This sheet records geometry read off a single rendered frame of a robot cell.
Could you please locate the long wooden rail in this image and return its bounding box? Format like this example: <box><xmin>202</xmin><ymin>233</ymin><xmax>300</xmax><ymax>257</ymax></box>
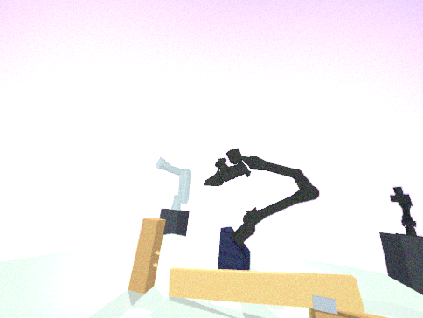
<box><xmin>168</xmin><ymin>267</ymin><xmax>365</xmax><ymax>312</ymax></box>

